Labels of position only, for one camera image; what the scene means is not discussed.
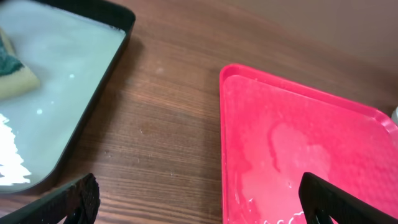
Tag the black water basin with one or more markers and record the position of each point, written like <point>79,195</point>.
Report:
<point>71,47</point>

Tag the teal plate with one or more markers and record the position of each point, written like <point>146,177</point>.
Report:
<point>394,116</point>

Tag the red plastic tray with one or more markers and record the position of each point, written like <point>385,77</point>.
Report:
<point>274,130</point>

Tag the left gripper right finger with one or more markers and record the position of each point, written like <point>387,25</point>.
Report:
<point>323,202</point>

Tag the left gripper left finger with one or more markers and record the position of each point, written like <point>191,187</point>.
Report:
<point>76,202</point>

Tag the green yellow sponge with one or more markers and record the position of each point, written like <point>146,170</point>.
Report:
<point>16,78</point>

